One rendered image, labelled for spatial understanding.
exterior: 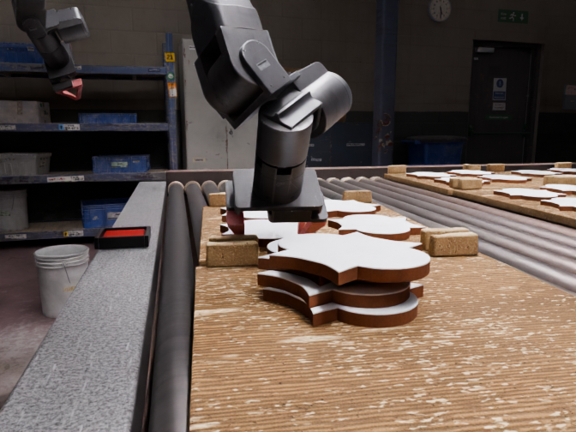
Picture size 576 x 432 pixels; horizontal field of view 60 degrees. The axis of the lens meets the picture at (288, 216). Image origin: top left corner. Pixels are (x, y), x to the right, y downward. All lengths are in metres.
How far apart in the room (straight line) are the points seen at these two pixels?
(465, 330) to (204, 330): 0.20
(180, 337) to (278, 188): 0.21
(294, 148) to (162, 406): 0.29
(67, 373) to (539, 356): 0.33
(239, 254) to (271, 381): 0.26
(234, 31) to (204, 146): 4.55
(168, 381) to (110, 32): 5.35
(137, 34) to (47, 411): 5.36
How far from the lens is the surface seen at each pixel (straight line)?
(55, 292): 3.18
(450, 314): 0.45
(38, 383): 0.41
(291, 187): 0.56
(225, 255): 0.56
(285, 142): 0.51
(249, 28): 0.54
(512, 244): 0.82
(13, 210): 5.19
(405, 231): 0.71
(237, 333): 0.39
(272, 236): 0.65
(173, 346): 0.42
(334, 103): 0.57
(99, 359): 0.43
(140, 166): 4.97
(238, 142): 5.12
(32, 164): 5.02
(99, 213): 5.00
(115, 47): 5.62
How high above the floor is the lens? 1.09
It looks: 10 degrees down
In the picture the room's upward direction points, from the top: straight up
